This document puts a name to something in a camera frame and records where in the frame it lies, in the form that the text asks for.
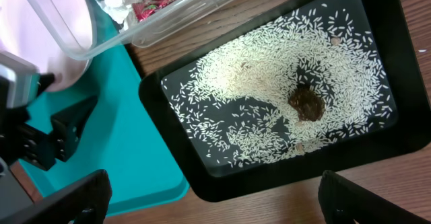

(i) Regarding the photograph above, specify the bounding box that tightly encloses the food scraps and rice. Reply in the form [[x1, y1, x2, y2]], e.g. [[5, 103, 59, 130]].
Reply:
[[160, 0, 397, 174]]

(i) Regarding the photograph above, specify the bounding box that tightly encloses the teal serving tray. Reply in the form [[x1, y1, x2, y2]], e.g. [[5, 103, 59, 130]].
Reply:
[[20, 46, 189, 216]]

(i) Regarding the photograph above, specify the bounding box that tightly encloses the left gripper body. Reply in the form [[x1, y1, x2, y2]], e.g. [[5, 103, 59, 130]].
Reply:
[[1, 74, 56, 171]]

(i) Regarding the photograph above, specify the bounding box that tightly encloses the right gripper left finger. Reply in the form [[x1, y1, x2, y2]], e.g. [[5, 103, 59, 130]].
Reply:
[[1, 170, 112, 224]]

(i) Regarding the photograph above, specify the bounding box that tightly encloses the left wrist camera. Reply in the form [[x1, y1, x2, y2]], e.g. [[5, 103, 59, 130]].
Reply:
[[1, 51, 40, 109]]

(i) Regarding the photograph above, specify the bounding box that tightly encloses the clear plastic waste bin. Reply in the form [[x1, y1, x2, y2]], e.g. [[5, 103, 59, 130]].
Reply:
[[27, 0, 233, 60]]

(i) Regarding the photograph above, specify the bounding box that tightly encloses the large white plate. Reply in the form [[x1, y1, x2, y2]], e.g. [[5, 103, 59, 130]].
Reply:
[[1, 0, 94, 91]]

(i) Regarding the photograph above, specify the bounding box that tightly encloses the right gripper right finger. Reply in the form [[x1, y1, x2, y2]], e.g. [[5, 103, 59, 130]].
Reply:
[[318, 170, 429, 224]]

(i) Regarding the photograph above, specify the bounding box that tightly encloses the black food waste tray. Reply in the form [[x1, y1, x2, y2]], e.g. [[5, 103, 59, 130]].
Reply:
[[139, 0, 430, 202]]

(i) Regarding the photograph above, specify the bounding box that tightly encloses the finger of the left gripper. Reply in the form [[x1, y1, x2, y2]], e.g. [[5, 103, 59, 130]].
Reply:
[[50, 96, 98, 162]]

